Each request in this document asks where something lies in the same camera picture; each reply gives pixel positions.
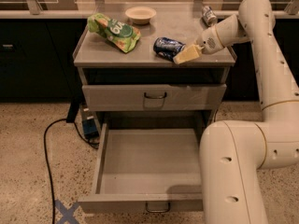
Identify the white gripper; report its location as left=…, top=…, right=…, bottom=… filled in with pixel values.
left=174, top=26, right=224, bottom=64

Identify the blue pepsi can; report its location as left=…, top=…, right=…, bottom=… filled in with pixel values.
left=153, top=37, right=185, bottom=61

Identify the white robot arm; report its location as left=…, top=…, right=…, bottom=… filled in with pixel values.
left=180, top=0, right=299, bottom=224

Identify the silver soda can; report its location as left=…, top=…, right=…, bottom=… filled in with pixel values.
left=202, top=6, right=218, bottom=26

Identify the grey drawer cabinet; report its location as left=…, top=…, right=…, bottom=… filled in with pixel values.
left=74, top=3, right=235, bottom=129

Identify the closed grey top drawer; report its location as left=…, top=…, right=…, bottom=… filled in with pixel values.
left=82, top=85, right=226, bottom=111

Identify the open grey middle drawer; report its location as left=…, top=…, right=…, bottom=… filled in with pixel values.
left=78, top=124, right=203, bottom=214

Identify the dark lab counter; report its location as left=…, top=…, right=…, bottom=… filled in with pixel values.
left=0, top=19, right=299, bottom=103

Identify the beige paper bowl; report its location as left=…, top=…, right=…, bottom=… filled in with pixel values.
left=125, top=7, right=156, bottom=25

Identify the green chip bag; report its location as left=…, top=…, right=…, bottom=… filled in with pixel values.
left=87, top=13, right=141, bottom=53

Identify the blue power box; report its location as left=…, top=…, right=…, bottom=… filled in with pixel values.
left=80, top=105, right=99, bottom=139

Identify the blue tape cross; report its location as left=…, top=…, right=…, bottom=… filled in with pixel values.
left=55, top=200, right=79, bottom=224

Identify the black cable left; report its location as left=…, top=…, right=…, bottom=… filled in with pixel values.
left=42, top=118, right=100, bottom=224

